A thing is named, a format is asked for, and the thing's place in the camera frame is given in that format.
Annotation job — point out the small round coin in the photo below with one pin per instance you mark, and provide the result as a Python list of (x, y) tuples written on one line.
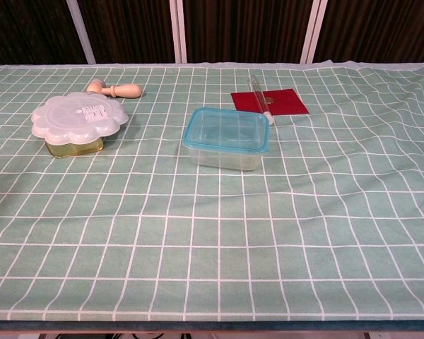
[(269, 101)]

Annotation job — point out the blue container lid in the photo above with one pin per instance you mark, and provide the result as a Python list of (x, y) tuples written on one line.
[(201, 141)]

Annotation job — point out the wooden massage hammer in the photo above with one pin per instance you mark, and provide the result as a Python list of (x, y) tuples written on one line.
[(123, 92)]

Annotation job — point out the dark brown curtain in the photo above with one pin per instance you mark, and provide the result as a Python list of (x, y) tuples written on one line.
[(244, 28)]

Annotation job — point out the yellow transparent container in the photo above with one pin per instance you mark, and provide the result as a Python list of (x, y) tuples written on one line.
[(74, 150)]

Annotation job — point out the clear plastic container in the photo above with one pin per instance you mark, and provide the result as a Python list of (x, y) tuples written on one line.
[(226, 160)]

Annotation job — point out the glass tube with white stopper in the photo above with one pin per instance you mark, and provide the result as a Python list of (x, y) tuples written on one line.
[(259, 99)]

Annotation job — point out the red square card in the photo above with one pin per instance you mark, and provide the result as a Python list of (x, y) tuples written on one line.
[(289, 102)]

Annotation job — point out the white frame post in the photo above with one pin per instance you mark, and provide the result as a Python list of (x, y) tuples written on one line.
[(312, 28), (79, 28), (178, 28)]

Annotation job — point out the green checkered tablecloth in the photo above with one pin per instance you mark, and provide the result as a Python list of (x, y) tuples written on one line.
[(212, 247)]

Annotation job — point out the white flower-shaped lid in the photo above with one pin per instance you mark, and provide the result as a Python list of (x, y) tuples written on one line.
[(67, 116)]

